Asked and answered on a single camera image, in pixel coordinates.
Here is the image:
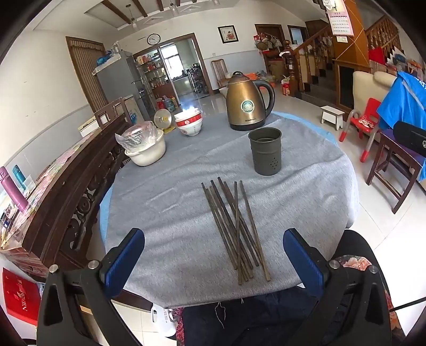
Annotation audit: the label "pile of brown chopsticks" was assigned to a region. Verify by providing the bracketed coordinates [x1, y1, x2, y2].
[201, 176, 271, 285]

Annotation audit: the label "glass shelf with bottles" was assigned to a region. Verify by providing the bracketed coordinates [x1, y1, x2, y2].
[135, 53, 177, 100]

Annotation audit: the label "wooden staircase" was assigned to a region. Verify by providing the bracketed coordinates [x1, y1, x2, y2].
[293, 15, 404, 110]

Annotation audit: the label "cream armchair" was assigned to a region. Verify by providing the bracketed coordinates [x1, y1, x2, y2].
[352, 71, 398, 140]

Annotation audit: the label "red plastic child chair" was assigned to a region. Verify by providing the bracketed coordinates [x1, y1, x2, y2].
[339, 98, 383, 162]

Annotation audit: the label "teal bottle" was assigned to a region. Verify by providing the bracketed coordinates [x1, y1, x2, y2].
[13, 164, 27, 188]

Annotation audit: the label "purple bottle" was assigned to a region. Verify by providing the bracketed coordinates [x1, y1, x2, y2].
[0, 166, 29, 213]

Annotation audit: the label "carved dark wooden bench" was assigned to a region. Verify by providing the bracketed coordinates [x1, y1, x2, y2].
[20, 98, 134, 271]

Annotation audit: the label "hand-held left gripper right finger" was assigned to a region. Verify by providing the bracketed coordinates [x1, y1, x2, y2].
[282, 228, 396, 346]

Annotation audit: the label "wall calendar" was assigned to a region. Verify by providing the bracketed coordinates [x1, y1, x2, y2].
[328, 0, 355, 36]

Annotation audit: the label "person's dark trousers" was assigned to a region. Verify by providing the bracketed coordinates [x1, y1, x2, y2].
[181, 229, 388, 346]

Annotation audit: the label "wooden door with curtain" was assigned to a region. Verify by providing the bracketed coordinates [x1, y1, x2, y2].
[65, 36, 109, 114]

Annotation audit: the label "framed wall picture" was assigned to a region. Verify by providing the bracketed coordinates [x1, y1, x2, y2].
[218, 26, 239, 44]

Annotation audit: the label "grey tablecloth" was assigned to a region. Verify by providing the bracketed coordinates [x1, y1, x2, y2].
[106, 111, 361, 308]

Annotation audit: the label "white plastic object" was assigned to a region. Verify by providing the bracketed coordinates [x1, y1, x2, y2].
[151, 305, 176, 337]

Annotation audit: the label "red and white bowl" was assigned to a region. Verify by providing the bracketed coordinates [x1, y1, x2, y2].
[174, 108, 203, 128]
[177, 122, 202, 137]

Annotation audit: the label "grey refrigerator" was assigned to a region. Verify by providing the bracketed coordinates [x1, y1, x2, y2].
[96, 51, 151, 122]

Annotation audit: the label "white plastic basin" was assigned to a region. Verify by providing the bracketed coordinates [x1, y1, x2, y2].
[124, 128, 166, 167]

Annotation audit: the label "blue garment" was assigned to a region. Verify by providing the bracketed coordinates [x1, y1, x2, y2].
[378, 71, 426, 134]

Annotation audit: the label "white step stool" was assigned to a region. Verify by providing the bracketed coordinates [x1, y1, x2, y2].
[320, 105, 345, 131]

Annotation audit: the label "red cardboard box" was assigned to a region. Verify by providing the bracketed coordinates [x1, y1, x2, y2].
[3, 268, 42, 327]

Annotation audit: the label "small white desk fan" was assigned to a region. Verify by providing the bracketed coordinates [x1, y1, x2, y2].
[154, 108, 176, 134]

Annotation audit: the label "floral patterned cloth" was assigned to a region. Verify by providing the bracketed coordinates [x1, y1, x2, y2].
[333, 254, 406, 337]

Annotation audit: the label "bronze electric kettle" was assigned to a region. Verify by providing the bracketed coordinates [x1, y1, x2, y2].
[226, 71, 276, 131]

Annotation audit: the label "wooden dining chair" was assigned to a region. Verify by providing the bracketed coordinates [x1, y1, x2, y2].
[212, 59, 231, 89]

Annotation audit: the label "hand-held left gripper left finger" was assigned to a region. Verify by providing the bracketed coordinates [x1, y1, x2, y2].
[36, 228, 146, 346]

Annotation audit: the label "clear plastic bag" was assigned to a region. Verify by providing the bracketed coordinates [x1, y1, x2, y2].
[115, 121, 158, 151]

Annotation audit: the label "grey metal utensil holder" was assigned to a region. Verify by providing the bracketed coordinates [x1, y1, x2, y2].
[248, 127, 283, 176]

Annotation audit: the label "light blue tablecloth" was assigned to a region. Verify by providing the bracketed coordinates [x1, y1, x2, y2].
[99, 111, 337, 240]

